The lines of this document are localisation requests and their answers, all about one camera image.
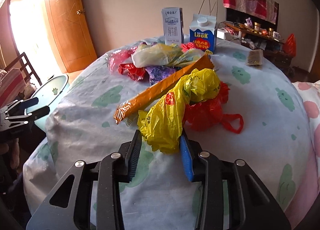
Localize red plastic bag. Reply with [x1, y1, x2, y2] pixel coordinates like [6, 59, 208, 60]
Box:
[182, 82, 244, 134]

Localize purple foil wrapper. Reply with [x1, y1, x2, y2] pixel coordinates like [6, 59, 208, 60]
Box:
[145, 66, 177, 86]

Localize light green trash basin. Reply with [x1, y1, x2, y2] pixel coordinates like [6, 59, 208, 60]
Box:
[25, 74, 69, 132]

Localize red striped cushion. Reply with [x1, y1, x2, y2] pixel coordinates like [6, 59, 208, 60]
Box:
[0, 68, 26, 107]

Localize dark wooden chair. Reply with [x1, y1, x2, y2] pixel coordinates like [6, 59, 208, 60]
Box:
[4, 52, 42, 86]

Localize long orange snack wrapper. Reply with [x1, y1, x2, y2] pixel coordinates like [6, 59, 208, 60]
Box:
[113, 54, 214, 125]

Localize small red foil wrapper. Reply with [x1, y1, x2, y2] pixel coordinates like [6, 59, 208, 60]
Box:
[118, 63, 146, 81]

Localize white sheet with green clouds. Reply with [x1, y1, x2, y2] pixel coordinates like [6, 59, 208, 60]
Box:
[23, 41, 313, 229]

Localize pink plastic bag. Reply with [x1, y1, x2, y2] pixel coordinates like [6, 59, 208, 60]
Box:
[106, 46, 138, 74]

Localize orange wooden door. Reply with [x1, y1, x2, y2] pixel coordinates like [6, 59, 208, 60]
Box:
[45, 0, 97, 73]

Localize red foam fruit net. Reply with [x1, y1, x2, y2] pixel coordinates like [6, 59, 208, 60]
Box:
[180, 42, 203, 54]

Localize pale yellow plastic bag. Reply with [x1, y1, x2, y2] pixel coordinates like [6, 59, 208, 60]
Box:
[131, 43, 204, 68]

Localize clear packet of seeds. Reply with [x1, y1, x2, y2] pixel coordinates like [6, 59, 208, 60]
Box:
[246, 49, 264, 66]

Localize blue gable-top milk carton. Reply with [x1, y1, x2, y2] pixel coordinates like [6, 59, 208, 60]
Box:
[189, 14, 217, 54]

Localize white box on cabinet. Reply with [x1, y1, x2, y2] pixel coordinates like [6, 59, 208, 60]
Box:
[216, 27, 239, 41]

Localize pink bed sheet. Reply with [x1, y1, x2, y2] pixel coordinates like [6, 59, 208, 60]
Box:
[285, 147, 319, 229]

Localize tall white milk carton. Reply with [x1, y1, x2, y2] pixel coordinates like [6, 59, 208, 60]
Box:
[162, 7, 184, 45]

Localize dark wooden tv cabinet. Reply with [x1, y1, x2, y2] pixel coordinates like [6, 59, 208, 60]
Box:
[218, 21, 295, 79]

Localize pink floral pillow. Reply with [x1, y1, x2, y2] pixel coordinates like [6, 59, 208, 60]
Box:
[293, 81, 320, 158]

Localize black television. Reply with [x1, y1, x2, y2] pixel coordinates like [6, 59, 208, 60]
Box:
[226, 8, 278, 31]

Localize white mug on cabinet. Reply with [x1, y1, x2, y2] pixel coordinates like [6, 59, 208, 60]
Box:
[272, 31, 281, 40]

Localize red bag on cabinet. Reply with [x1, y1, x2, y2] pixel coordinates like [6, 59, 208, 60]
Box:
[283, 33, 297, 58]

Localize red and pink cloth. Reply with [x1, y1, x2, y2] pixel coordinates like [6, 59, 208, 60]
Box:
[223, 0, 279, 25]

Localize grey charger cables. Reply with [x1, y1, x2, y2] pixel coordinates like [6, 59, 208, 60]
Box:
[198, 0, 219, 17]

